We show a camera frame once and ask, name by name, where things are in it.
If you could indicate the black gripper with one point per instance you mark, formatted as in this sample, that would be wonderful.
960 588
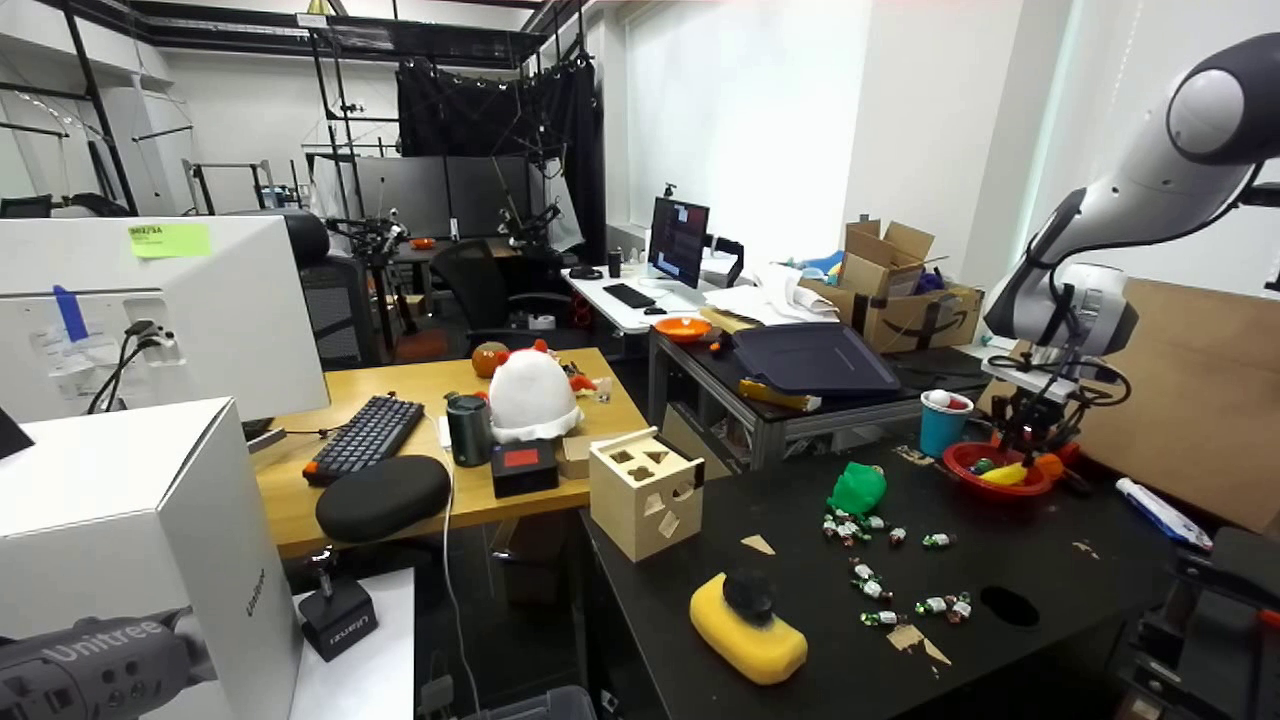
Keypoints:
1054 391

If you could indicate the green plush toy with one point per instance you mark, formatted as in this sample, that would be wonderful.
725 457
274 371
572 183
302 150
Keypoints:
859 489

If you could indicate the yellow banana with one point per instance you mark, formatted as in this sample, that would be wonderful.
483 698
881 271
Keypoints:
1003 472

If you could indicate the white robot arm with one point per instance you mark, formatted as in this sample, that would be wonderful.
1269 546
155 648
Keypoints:
1190 167

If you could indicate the red bowl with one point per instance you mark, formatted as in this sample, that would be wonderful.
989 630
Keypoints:
968 457

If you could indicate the orange bowl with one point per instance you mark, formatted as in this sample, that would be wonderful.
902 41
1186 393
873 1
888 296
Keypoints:
690 328

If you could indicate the blue cup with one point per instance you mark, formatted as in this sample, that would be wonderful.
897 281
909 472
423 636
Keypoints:
943 419

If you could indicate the cardboard box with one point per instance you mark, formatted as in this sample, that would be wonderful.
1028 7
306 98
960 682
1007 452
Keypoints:
892 296

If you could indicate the blue storage bin lid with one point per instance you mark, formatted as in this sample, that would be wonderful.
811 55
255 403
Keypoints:
813 359

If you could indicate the wooden triangle piece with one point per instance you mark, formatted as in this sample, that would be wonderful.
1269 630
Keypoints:
759 546

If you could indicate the yellow sponge block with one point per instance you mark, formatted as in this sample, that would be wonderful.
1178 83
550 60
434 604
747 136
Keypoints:
760 654

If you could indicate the wooden shape sorter box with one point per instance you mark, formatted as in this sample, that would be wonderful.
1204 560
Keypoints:
640 492

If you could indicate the white hard hat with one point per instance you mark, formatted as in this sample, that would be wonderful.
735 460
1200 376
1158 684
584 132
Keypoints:
528 396

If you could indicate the wooden desk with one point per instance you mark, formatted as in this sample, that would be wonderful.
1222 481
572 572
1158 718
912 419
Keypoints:
289 502

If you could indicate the black office chair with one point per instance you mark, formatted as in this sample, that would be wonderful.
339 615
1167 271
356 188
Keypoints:
509 296

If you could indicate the black keyboard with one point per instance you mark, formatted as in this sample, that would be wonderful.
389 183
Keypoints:
372 434

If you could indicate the black cushion pad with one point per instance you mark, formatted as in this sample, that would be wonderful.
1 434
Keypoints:
381 496

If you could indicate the white box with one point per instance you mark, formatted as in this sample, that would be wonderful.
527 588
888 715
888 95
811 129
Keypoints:
137 578

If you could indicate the computer monitor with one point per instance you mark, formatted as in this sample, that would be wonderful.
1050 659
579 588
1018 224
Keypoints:
151 308

